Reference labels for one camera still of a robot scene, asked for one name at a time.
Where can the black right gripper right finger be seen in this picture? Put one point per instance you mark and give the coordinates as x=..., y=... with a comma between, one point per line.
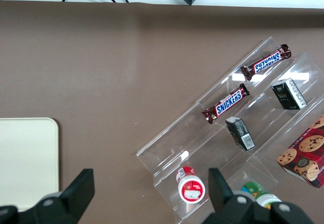
x=220, y=196

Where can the red chocolate chip cookie box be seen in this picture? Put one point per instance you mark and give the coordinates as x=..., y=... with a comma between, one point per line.
x=307, y=153

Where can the green white lidded cup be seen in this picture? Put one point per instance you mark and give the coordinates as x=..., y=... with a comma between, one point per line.
x=263, y=196

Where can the Snickers chocolate bar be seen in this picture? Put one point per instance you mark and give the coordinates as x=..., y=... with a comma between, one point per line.
x=227, y=104
x=267, y=62

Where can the beige plastic tray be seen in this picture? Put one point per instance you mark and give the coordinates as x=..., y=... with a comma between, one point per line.
x=27, y=155

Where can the brown table mat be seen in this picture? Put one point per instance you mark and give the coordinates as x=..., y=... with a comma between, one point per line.
x=101, y=69

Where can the clear acrylic tiered display stand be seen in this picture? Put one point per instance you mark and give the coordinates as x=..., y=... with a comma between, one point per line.
x=202, y=145

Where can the small black carton box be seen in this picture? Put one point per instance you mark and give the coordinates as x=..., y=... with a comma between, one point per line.
x=288, y=95
x=240, y=133

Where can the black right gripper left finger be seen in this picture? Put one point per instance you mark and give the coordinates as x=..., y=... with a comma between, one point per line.
x=73, y=198

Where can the red white lidded cup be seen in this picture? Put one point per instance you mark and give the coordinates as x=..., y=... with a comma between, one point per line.
x=191, y=187

